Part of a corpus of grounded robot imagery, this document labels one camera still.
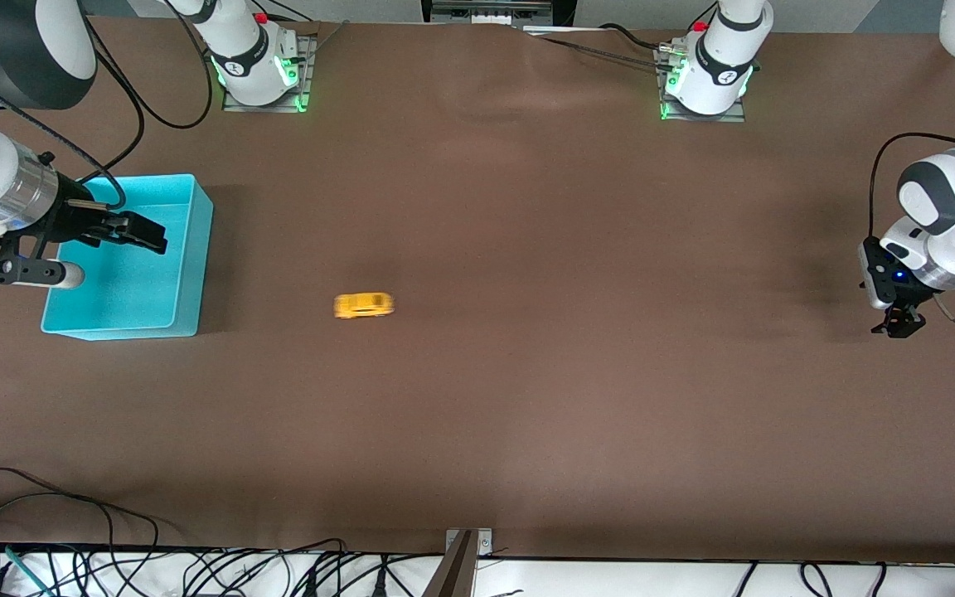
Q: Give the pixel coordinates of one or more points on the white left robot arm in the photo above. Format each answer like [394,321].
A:
[722,58]

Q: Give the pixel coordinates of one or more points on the dark camera pole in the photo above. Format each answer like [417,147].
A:
[454,574]

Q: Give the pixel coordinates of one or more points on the black power plug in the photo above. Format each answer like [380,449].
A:
[379,582]
[309,585]

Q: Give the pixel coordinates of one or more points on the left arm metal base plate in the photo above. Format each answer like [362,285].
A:
[701,118]

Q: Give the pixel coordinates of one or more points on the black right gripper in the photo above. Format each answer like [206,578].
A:
[79,224]

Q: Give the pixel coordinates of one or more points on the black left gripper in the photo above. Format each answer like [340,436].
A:
[906,317]

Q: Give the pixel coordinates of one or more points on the turquoise plastic bin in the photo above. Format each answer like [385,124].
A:
[138,290]

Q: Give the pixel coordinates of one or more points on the yellow beetle toy car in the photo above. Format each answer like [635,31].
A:
[364,305]

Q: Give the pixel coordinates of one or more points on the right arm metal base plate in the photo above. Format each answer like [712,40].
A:
[308,75]

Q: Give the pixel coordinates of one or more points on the brown table cover sheet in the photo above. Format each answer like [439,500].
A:
[477,373]

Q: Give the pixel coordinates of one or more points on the silver metal mount bracket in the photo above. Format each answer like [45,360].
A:
[484,543]

